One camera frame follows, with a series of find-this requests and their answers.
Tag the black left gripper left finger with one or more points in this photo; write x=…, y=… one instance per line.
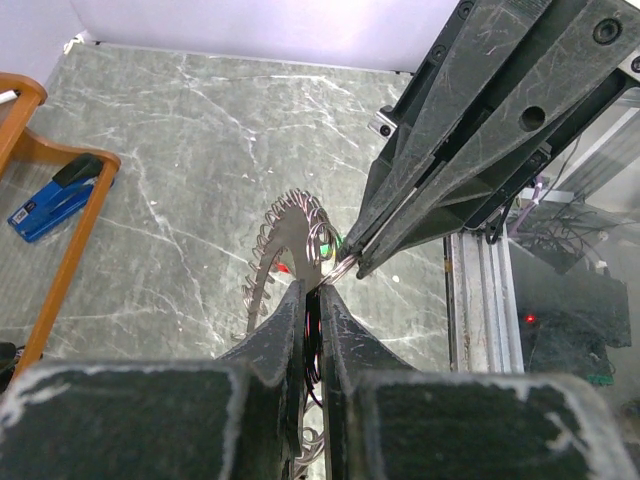
x=235, y=417

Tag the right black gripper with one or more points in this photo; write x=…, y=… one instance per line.
x=500, y=150

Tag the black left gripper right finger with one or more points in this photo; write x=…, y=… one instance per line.
x=385, y=419

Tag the grey keyring disc with rings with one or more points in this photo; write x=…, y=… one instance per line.
x=290, y=250

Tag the wooden shelf rack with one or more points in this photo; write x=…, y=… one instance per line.
x=20, y=143

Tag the blue stapler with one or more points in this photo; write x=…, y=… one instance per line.
x=65, y=194

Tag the aluminium rail frame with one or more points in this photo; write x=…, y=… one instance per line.
x=550, y=283

